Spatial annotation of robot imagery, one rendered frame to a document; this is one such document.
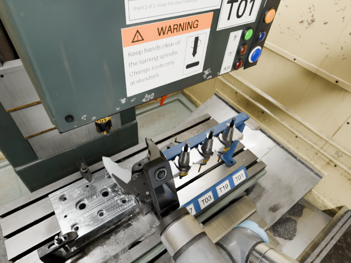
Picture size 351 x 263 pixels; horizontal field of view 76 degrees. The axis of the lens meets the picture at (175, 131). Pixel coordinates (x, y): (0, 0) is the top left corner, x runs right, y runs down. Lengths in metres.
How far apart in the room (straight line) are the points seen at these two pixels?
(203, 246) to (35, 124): 0.93
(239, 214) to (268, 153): 0.44
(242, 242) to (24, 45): 0.51
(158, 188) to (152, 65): 0.21
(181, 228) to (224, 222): 0.85
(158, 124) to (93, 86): 1.52
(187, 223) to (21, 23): 0.37
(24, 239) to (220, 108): 1.34
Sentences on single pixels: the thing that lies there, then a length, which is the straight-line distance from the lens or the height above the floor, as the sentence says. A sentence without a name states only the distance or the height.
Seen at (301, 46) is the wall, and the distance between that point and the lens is 1.31.
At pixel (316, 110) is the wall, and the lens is 1.35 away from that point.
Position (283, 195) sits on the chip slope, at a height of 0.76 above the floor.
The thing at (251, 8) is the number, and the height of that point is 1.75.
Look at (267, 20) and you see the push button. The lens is 0.51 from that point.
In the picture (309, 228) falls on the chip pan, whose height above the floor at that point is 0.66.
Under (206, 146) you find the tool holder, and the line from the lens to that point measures 0.83.
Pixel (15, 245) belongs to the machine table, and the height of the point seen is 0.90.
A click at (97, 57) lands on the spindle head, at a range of 0.32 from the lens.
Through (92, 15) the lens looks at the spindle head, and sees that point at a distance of 0.30.
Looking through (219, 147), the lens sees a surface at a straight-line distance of 0.89.
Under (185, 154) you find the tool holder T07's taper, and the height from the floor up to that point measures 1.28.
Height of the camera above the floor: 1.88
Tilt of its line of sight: 46 degrees down
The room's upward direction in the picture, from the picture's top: 7 degrees clockwise
